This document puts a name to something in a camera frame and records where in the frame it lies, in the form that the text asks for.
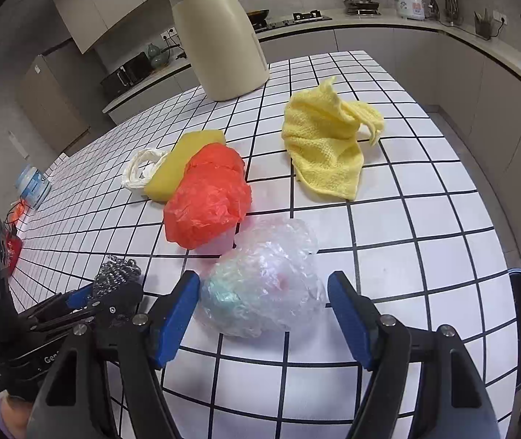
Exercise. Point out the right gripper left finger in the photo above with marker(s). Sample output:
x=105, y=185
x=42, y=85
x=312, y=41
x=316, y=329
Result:
x=74, y=399

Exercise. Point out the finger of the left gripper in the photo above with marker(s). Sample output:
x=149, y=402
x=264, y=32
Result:
x=67, y=308

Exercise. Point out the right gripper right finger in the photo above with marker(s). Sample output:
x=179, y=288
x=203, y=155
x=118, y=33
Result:
x=452, y=401

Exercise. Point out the steel wool scrubber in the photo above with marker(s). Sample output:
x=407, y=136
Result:
x=112, y=274

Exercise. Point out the yellow sponge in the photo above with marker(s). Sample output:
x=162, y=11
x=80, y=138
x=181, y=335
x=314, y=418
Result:
x=168, y=176

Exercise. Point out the red plastic bag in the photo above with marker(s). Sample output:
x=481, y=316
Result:
x=212, y=197

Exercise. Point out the clear plastic bag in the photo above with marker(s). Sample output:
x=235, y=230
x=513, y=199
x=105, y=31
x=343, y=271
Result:
x=267, y=283

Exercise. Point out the yellow cloth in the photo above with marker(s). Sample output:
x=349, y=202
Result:
x=320, y=133

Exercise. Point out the left hand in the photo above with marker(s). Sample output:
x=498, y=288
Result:
x=15, y=413

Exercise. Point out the red snack packet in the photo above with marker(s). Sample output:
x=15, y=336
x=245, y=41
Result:
x=13, y=240

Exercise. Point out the white plastic jar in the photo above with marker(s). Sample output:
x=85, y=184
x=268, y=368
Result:
x=32, y=186

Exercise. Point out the refrigerator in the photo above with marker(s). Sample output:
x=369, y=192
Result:
x=62, y=96

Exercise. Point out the black microwave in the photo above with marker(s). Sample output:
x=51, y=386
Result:
x=126, y=76

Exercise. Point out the green ceramic vase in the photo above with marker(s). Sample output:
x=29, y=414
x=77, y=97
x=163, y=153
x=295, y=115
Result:
x=157, y=57

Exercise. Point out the beige thermos jug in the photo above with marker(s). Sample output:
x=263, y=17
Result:
x=221, y=46

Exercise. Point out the frying pan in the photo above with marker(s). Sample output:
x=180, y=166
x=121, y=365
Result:
x=258, y=18

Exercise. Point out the utensil holder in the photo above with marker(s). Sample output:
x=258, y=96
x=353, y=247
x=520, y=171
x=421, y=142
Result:
x=483, y=25

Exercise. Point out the black kettle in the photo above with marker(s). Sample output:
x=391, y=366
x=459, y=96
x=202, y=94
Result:
x=361, y=7

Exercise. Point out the white rice cooker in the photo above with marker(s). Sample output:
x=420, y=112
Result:
x=410, y=9

